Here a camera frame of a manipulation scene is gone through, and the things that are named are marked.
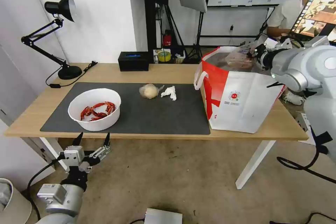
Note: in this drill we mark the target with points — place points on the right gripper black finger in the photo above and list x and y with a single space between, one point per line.
251 53

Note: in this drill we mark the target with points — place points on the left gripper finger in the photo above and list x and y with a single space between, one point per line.
105 144
78 140

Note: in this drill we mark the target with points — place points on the red and white takeout bag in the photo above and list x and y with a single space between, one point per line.
241 108

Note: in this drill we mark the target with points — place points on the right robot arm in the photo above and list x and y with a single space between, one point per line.
302 61

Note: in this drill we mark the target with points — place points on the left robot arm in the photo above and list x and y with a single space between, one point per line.
60 201

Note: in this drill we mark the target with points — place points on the clear plastic bag of trash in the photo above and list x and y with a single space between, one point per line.
237 60

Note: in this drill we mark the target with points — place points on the bun in clear plastic bag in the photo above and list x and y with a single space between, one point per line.
148 91

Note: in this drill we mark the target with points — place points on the white round bowl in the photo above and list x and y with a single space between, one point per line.
101 125

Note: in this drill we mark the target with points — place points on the red crayfish shell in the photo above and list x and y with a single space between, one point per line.
99 116
107 106
85 111

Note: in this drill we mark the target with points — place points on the person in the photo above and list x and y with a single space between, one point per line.
286 15

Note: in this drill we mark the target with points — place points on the dark grey desk mat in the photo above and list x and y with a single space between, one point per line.
147 115

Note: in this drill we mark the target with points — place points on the black tripod stand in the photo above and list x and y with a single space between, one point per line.
199 35

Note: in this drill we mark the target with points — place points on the white shoe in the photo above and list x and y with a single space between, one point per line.
293 98

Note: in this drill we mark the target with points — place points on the black desk lamp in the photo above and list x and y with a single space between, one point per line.
69 73

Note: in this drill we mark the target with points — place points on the beige round bin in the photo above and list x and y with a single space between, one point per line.
13 205

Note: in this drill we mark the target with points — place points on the computer monitor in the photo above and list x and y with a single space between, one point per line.
317 8

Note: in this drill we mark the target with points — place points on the wooden table with white legs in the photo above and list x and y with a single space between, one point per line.
181 73

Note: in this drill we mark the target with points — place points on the crumpled white tissue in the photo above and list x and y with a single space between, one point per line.
169 92

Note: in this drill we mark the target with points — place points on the black tissue box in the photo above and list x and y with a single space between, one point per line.
133 64

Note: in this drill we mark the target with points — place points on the red canister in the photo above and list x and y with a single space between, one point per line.
167 40

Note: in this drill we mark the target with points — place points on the yellow green tape roll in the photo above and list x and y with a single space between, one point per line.
164 57

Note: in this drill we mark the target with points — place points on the silver metal box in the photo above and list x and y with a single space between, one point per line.
164 216

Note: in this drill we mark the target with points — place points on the black metal rack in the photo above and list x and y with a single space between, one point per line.
152 11

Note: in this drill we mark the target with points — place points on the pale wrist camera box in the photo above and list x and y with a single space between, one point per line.
270 43
74 156

